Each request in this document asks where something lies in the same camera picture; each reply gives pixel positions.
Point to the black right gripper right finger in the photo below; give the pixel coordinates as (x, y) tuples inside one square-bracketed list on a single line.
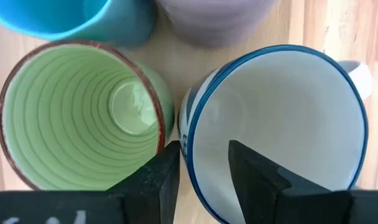
[(263, 193)]

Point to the green white striped mug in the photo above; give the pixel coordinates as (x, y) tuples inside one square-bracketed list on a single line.
[(67, 118)]

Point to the wooden shelf black metal frame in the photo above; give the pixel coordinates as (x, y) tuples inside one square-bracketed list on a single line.
[(176, 68)]

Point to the white patterned mug blue rim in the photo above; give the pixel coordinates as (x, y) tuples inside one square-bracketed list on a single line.
[(285, 118)]

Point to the lavender ribbed mug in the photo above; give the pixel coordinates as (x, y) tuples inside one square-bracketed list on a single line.
[(214, 21)]

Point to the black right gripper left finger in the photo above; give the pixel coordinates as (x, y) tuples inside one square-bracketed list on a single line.
[(154, 186)]

